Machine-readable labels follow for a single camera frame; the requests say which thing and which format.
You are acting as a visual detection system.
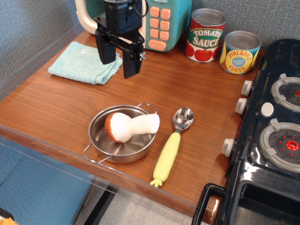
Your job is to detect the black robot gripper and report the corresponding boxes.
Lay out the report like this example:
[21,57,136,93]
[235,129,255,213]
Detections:
[95,0,145,79]

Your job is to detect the red and white plush mushroom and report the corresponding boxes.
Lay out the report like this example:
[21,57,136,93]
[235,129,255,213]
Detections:
[105,112,160,143]

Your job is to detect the small steel pan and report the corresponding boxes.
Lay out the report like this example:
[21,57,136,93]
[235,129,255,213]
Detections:
[83,103,160,164]

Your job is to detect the light blue folded towel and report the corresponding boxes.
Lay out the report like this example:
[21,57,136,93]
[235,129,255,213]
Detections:
[48,42,122,85]

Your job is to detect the teal toy microwave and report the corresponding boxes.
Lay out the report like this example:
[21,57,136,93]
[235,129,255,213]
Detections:
[75,0,192,52]

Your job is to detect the tomato sauce can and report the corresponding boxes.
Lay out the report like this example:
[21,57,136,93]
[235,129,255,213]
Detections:
[185,8,226,63]

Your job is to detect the pineapple slices can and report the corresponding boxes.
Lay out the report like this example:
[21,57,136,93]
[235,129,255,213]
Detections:
[219,30,262,75]

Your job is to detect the black toy stove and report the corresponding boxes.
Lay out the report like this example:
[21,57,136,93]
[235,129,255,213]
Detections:
[192,39,300,225]

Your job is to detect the orange object at corner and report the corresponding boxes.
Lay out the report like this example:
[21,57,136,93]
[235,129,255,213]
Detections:
[0,208,18,225]

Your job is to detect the spoon with green handle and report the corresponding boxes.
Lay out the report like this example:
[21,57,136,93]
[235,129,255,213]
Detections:
[150,107,194,188]

